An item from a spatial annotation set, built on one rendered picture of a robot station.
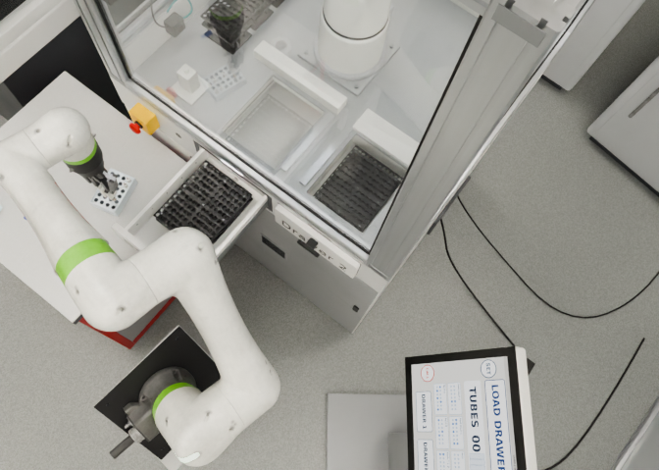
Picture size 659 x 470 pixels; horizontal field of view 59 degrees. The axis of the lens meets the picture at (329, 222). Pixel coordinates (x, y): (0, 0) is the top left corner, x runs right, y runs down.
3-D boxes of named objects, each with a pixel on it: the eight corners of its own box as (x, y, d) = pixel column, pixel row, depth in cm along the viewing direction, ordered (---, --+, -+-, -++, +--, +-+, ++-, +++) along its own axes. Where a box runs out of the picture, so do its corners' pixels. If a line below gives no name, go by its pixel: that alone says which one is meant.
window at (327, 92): (370, 254, 155) (487, 8, 66) (129, 78, 168) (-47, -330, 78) (371, 252, 156) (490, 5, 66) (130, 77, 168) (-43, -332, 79)
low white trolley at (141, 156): (135, 356, 238) (72, 323, 166) (25, 265, 247) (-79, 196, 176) (228, 249, 256) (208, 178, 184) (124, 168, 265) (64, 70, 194)
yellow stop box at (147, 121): (149, 137, 179) (144, 126, 172) (131, 125, 180) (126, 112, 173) (161, 126, 181) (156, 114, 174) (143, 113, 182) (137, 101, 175)
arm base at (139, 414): (122, 462, 148) (129, 476, 144) (87, 428, 140) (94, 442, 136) (204, 391, 157) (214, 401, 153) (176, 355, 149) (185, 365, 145)
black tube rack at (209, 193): (203, 258, 168) (200, 252, 162) (157, 223, 170) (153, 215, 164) (253, 202, 175) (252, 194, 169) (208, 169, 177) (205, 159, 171)
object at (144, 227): (196, 288, 165) (192, 284, 159) (127, 235, 169) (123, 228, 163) (284, 186, 177) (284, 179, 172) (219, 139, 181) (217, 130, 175)
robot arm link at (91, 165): (48, 159, 141) (82, 173, 141) (74, 120, 145) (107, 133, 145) (57, 170, 147) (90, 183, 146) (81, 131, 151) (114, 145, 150)
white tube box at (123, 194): (118, 217, 178) (114, 212, 174) (93, 206, 178) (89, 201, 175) (137, 182, 182) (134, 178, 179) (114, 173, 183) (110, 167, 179)
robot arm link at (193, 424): (216, 398, 153) (251, 438, 138) (165, 439, 147) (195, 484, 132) (196, 364, 147) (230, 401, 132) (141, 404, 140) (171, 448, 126)
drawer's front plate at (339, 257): (352, 279, 171) (357, 269, 160) (275, 221, 175) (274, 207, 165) (356, 274, 171) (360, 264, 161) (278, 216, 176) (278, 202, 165)
